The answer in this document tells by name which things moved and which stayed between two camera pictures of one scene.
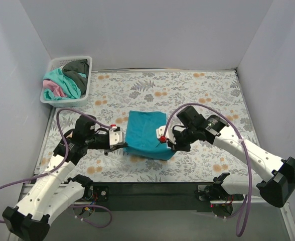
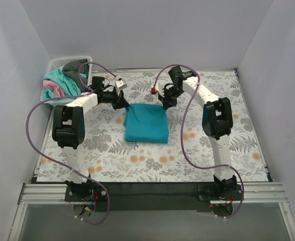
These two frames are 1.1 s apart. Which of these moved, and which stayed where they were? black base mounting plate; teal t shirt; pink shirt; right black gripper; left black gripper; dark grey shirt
Moved: right black gripper; left black gripper; teal t shirt
Stayed: black base mounting plate; dark grey shirt; pink shirt
